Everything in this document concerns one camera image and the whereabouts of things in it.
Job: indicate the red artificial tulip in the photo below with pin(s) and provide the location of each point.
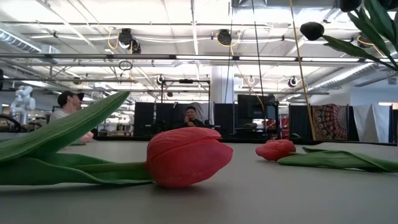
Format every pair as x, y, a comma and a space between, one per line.
186, 155
275, 150

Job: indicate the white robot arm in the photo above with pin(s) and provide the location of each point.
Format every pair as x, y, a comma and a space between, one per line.
23, 101

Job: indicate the person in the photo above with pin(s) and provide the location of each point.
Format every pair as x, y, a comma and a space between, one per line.
191, 113
70, 101

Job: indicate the black partition panel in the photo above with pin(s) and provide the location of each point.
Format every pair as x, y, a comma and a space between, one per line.
224, 119
298, 119
144, 118

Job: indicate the black monitor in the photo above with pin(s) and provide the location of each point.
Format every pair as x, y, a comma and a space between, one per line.
252, 107

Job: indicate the ceiling light strip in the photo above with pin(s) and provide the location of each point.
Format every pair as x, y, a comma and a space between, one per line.
370, 60
267, 58
202, 57
329, 59

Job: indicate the patterned tapestry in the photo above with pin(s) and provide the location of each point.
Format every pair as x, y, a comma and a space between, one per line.
326, 119

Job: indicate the white hanging sheet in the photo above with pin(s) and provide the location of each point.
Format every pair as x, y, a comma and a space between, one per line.
370, 121

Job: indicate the black metal stand frame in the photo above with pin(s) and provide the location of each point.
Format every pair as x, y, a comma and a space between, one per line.
186, 81

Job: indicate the silver ventilation duct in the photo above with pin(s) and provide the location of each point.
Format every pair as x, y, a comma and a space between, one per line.
18, 42
351, 76

